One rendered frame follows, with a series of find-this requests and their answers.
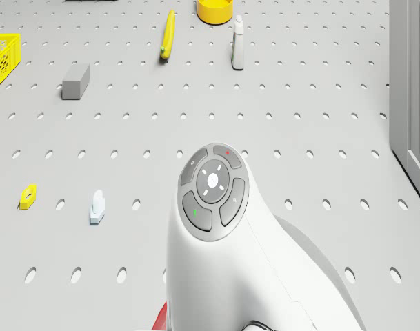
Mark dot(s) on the red mug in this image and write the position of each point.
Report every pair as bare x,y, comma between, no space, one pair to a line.
160,315

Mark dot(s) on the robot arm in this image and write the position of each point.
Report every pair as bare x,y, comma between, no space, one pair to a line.
230,262

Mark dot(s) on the white bolt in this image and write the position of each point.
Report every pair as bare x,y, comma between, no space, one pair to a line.
98,207

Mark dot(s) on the small white bottle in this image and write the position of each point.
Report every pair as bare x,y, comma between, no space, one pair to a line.
238,48

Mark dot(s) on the banana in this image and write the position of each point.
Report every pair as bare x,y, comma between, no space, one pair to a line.
168,34

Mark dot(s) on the yellow bowl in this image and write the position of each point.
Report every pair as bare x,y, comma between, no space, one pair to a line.
214,13

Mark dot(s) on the grey cube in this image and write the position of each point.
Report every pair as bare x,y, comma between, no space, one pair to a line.
74,82

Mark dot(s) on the yellow nut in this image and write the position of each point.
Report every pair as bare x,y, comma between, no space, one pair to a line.
24,201

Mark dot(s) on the white cabinet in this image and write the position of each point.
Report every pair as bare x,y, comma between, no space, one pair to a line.
411,86

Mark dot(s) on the yellow basket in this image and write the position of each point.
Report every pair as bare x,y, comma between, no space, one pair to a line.
4,58

